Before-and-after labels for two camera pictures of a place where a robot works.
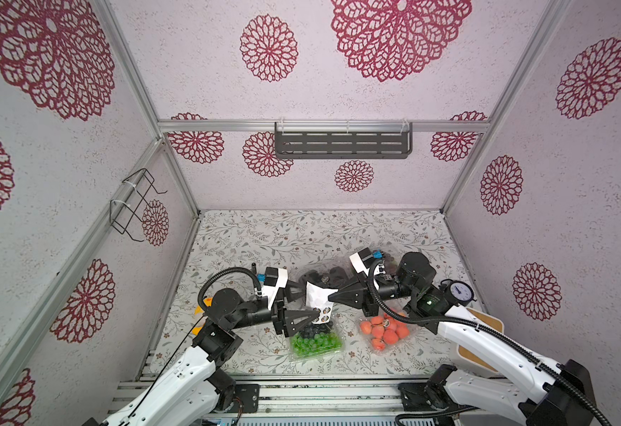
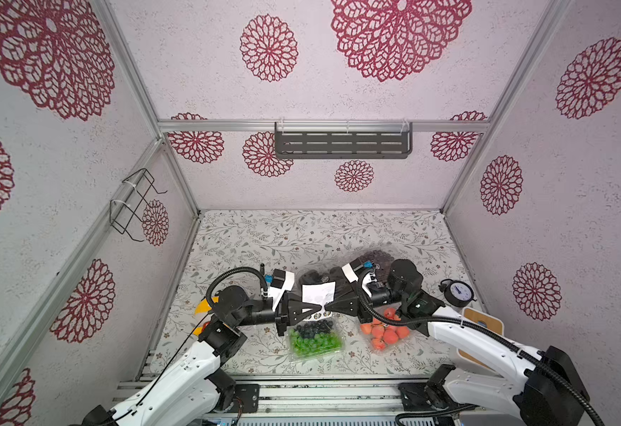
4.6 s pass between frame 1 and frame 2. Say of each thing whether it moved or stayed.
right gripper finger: moved
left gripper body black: stayed
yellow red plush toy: stayed
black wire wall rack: stayed
